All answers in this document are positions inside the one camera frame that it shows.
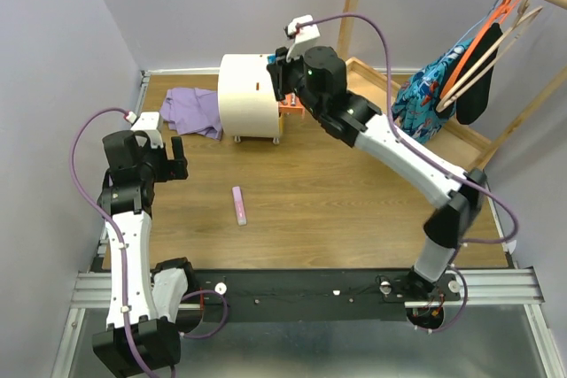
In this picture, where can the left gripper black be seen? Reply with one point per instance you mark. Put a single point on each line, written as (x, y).
(172, 168)

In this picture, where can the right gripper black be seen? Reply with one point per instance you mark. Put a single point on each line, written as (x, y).
(282, 88)

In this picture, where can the round cream drawer organizer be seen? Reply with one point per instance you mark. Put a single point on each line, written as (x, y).
(246, 100)

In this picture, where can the pink highlighter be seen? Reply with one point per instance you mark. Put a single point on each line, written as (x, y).
(239, 206)

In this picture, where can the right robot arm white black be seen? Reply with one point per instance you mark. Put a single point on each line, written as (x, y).
(318, 80)

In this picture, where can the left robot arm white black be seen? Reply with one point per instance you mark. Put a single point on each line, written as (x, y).
(140, 333)

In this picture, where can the purple cloth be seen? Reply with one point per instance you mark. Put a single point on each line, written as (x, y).
(192, 111)

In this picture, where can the wooden clothes rack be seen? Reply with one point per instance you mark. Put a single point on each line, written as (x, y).
(466, 146)

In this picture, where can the blue patterned garment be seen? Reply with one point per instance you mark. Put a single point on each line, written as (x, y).
(414, 108)

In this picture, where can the black garment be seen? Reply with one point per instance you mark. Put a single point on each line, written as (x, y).
(473, 102)

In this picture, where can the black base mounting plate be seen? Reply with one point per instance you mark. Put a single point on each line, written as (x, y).
(294, 295)

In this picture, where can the orange plastic hanger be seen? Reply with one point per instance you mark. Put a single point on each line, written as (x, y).
(483, 28)

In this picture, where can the beige wooden hanger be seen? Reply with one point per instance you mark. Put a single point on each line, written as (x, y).
(487, 55)

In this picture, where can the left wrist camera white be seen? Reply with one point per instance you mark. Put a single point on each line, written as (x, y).
(146, 128)

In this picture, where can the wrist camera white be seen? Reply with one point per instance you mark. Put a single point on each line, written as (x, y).
(146, 128)
(303, 35)

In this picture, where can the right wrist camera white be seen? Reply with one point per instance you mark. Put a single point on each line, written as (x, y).
(303, 35)

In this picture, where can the aluminium frame rail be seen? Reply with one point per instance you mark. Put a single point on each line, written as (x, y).
(476, 287)

